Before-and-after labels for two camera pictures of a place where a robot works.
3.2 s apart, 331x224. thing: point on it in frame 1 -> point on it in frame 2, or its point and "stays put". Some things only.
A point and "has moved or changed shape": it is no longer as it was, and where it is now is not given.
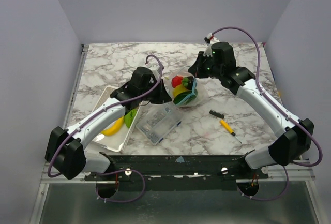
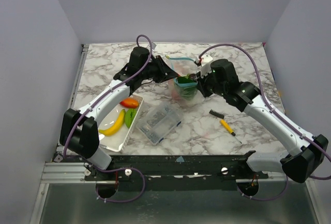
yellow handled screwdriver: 229,129 stays put
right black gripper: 198,65 -> 200,84
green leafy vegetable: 181,95 -> 186,87
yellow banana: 114,128 stays put
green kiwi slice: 129,117 stays put
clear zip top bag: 185,90 has moved or changed shape
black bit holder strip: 216,114 stays put
